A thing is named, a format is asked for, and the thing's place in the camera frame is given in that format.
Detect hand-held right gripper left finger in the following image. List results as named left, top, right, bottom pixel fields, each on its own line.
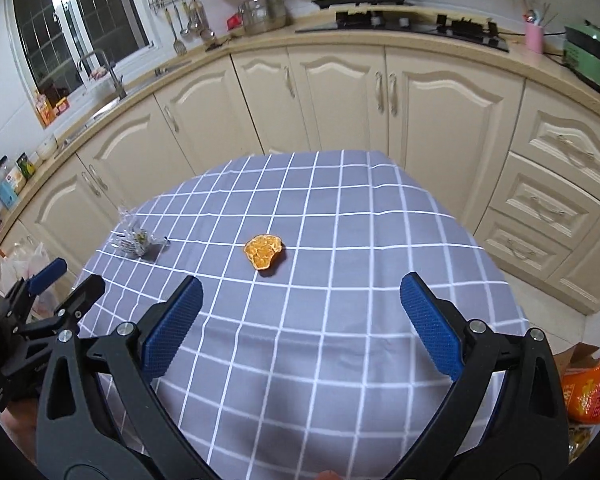
left=36, top=276, right=216, bottom=480

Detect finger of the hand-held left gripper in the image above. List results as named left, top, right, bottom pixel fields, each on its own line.
left=0, top=258, right=69, bottom=323
left=15, top=274, right=106, bottom=343

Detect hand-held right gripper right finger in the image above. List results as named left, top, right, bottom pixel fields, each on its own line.
left=395, top=272, right=571, bottom=480

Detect orange peel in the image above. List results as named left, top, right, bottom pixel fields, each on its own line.
left=243, top=233, right=285, bottom=272

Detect white plastic bag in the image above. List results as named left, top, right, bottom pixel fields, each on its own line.
left=0, top=241, right=52, bottom=292

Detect crumpled silver wrapper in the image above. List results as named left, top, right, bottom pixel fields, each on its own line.
left=111, top=224, right=170, bottom=262

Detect glass jar with blue label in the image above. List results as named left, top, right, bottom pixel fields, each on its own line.
left=0, top=155, right=27, bottom=209

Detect green lidded jar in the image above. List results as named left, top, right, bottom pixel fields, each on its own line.
left=15, top=152, right=36, bottom=180

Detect white bowl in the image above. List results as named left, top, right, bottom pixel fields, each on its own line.
left=35, top=133, right=60, bottom=160

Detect grey checked tablecloth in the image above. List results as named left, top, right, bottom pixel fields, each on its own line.
left=76, top=148, right=532, bottom=480

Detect orange seasoning box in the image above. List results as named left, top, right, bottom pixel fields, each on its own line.
left=33, top=91, right=56, bottom=128

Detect steel sink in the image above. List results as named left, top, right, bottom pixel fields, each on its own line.
left=54, top=59, right=197, bottom=147

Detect orange printed bag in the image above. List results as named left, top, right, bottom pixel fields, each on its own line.
left=559, top=342, right=600, bottom=427

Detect steel faucet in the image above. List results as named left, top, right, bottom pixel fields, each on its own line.
left=77, top=48, right=128, bottom=101

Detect cream kitchen cabinets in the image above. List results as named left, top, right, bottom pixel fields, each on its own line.
left=0, top=40, right=600, bottom=317

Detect kitchen window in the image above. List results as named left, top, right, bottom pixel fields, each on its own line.
left=9, top=0, right=155, bottom=95

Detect black gas stove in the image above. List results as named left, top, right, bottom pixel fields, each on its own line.
left=294, top=0, right=512, bottom=55

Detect pink utensil holder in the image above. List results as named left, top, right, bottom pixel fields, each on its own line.
left=522, top=0, right=554, bottom=54

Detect green electric appliance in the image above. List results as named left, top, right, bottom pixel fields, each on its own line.
left=562, top=21, right=600, bottom=104

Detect steel pot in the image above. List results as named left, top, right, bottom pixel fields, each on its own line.
left=237, top=0, right=288, bottom=36

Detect rail with hanging utensils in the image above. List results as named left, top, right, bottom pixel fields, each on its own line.
left=147, top=0, right=217, bottom=57

